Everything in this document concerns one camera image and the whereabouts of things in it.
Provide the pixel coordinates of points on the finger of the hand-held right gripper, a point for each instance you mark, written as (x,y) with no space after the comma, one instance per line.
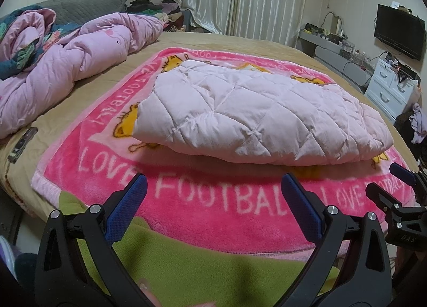
(402,172)
(380,197)

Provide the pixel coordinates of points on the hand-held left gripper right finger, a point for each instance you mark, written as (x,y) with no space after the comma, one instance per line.
(302,213)

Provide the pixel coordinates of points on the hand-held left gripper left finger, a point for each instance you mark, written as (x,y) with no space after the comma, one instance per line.
(126,210)

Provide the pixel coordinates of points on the pink quilted jacket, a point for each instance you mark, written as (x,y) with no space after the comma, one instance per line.
(250,110)

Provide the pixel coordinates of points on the dark clothes heap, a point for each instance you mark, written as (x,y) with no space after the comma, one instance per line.
(402,126)

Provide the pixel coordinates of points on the pile of clothes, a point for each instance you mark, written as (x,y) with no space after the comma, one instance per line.
(170,16)

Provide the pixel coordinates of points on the lavender cloth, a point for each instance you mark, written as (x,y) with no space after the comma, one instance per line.
(418,120)

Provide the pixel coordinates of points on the pink printed blanket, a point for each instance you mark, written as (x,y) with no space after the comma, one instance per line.
(200,210)

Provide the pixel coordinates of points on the white drawer cabinet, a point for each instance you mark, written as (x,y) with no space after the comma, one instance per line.
(383,90)

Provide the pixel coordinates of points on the green fleece cloth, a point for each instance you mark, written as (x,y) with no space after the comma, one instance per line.
(200,270)

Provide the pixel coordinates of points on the small metallic object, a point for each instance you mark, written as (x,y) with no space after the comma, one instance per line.
(21,143)

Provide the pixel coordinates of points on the grey desk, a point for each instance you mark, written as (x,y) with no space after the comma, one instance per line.
(333,56)

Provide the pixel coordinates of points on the desk clutter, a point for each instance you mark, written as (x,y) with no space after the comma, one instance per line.
(347,48)

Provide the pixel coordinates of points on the pink floral duvet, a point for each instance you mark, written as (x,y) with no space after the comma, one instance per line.
(83,53)

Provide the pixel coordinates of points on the beige bed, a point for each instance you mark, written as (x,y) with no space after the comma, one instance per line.
(267,50)

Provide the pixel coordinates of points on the white satin curtain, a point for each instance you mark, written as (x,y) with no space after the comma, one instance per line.
(250,0)

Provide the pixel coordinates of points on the black wall television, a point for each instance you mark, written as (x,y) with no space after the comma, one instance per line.
(397,31)

